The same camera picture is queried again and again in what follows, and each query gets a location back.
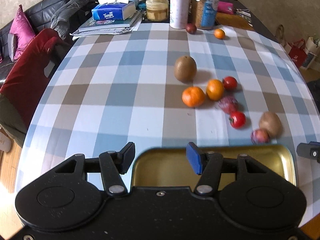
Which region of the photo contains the red tomato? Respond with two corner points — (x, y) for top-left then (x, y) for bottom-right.
(229, 111), (246, 129)
(222, 76), (238, 91)

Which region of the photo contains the red plum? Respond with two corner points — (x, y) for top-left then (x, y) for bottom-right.
(251, 128), (270, 144)
(218, 96), (239, 114)

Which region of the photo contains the orange mandarin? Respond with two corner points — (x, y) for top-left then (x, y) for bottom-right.
(182, 87), (206, 108)
(206, 79), (225, 101)

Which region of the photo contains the kiwi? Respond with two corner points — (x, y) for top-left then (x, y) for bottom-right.
(174, 55), (197, 83)
(259, 112), (283, 138)

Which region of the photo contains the gold metal tray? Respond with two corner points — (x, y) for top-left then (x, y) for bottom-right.
(131, 145), (297, 190)

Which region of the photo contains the red plum by tray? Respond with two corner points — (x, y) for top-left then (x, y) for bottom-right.
(251, 128), (270, 144)

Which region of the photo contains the checkered tablecloth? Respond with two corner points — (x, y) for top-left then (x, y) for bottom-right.
(13, 23), (320, 228)

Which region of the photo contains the red shopping bag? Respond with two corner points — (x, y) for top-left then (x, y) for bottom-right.
(289, 38), (307, 68)

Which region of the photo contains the white paper bag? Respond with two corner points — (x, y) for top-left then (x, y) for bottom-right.
(300, 36), (319, 69)

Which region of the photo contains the far small mandarin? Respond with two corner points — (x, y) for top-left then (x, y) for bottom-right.
(214, 29), (226, 40)

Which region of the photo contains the far dark plum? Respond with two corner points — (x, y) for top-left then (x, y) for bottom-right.
(185, 23), (197, 35)

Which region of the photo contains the stack of books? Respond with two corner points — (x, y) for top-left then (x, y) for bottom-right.
(71, 11), (142, 36)

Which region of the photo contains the wooden cutting board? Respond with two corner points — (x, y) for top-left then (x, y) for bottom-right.
(216, 12), (254, 31)

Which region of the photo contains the blue tissue pack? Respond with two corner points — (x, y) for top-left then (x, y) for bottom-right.
(92, 2), (136, 21)

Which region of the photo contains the pink pouch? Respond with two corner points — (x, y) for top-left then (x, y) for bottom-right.
(217, 1), (234, 15)

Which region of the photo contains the black leather sofa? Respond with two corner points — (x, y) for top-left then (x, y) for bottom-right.
(1, 0), (70, 85)

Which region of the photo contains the yellow lid honey jar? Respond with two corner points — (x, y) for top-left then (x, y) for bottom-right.
(146, 0), (169, 22)

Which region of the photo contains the magenta cushion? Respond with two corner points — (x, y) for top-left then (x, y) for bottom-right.
(8, 4), (36, 61)

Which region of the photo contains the glass cereal jar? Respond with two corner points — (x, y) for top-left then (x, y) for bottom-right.
(191, 0), (220, 30)

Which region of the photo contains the white purple thermos bottle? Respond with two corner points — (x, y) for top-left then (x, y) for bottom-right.
(170, 0), (189, 29)

